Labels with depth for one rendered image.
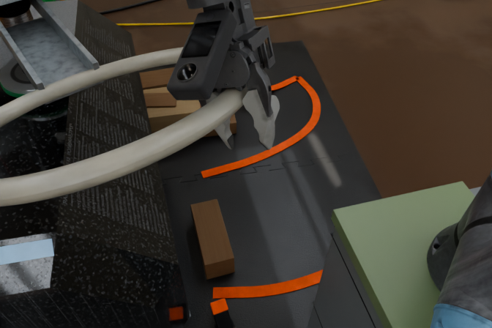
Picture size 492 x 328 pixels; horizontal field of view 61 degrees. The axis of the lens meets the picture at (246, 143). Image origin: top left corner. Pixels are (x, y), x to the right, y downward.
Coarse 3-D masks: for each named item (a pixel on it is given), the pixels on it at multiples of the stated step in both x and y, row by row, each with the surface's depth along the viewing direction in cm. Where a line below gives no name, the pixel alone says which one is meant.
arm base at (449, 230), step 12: (444, 228) 81; (456, 228) 73; (444, 240) 77; (456, 240) 72; (432, 252) 77; (444, 252) 74; (432, 264) 76; (444, 264) 73; (432, 276) 76; (444, 276) 73
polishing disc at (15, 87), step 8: (8, 64) 124; (16, 64) 124; (0, 72) 121; (8, 72) 121; (16, 72) 121; (0, 80) 118; (8, 80) 118; (16, 80) 118; (24, 80) 118; (8, 88) 116; (16, 88) 116; (24, 88) 116; (32, 88) 116
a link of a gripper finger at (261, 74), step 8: (248, 64) 50; (256, 64) 49; (256, 72) 50; (264, 72) 51; (248, 80) 51; (256, 80) 50; (264, 80) 50; (248, 88) 51; (256, 88) 51; (264, 88) 50; (264, 96) 51; (264, 104) 51; (272, 112) 53
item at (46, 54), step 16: (32, 0) 107; (48, 16) 98; (0, 32) 95; (16, 32) 100; (32, 32) 100; (48, 32) 100; (64, 32) 91; (16, 48) 86; (32, 48) 94; (48, 48) 94; (64, 48) 94; (80, 48) 86; (32, 64) 90; (48, 64) 90; (64, 64) 89; (80, 64) 89; (96, 64) 82; (32, 80) 79; (48, 80) 85; (64, 96) 82
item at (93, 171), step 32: (128, 64) 83; (160, 64) 83; (32, 96) 77; (224, 96) 51; (192, 128) 46; (96, 160) 43; (128, 160) 43; (0, 192) 43; (32, 192) 42; (64, 192) 43
